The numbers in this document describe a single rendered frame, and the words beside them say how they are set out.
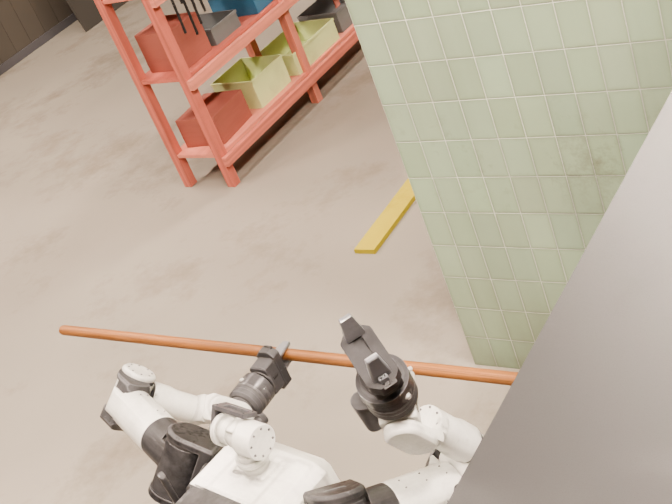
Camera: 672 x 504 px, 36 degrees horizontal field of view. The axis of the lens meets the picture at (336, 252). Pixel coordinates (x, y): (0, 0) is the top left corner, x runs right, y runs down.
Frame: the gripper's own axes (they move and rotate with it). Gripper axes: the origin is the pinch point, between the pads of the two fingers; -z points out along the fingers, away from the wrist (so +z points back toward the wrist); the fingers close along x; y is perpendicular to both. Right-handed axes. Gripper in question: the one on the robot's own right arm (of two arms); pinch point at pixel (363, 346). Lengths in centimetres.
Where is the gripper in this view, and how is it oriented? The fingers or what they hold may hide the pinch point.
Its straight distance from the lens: 154.4
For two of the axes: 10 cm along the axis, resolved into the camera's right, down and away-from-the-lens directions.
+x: -4.6, -6.6, 6.0
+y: 8.4, -5.4, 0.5
